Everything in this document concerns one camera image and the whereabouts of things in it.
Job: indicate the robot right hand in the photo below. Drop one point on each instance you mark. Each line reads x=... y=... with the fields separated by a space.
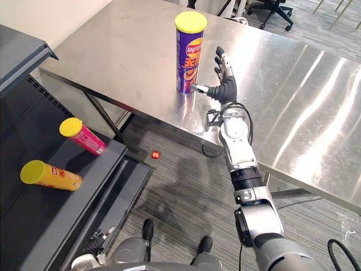
x=228 y=89

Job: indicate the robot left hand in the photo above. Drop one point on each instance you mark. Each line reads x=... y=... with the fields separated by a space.
x=97 y=240

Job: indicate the purple chips can yellow lid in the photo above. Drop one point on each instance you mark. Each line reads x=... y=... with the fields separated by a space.
x=189 y=53

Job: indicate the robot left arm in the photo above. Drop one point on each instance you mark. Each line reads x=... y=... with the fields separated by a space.
x=84 y=262

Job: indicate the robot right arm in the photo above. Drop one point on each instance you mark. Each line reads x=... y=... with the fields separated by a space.
x=264 y=220

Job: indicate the dark grey metal shelf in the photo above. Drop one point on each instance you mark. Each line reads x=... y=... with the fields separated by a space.
x=56 y=203

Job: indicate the orange chips can yellow lid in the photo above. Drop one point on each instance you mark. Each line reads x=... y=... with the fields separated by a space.
x=50 y=176

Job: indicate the pink chips can yellow lid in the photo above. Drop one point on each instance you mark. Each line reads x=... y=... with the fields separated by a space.
x=86 y=138

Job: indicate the robot left leg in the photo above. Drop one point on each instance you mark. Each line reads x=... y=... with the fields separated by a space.
x=132 y=251

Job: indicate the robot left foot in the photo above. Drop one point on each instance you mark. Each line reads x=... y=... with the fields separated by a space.
x=148 y=228

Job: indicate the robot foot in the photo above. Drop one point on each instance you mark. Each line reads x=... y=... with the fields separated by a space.
x=205 y=244
x=148 y=228

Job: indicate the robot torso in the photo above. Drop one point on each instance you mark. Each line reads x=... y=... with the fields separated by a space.
x=149 y=267

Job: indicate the black office chair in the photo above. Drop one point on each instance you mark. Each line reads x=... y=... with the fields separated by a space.
x=272 y=9

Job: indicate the small red ball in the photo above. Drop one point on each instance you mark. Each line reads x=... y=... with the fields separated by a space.
x=155 y=154

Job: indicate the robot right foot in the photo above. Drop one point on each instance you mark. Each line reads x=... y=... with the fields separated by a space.
x=205 y=244

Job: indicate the gold chair legs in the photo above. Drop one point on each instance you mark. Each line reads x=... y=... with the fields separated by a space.
x=339 y=12

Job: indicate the steel table leg frame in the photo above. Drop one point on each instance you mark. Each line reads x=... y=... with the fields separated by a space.
x=105 y=115

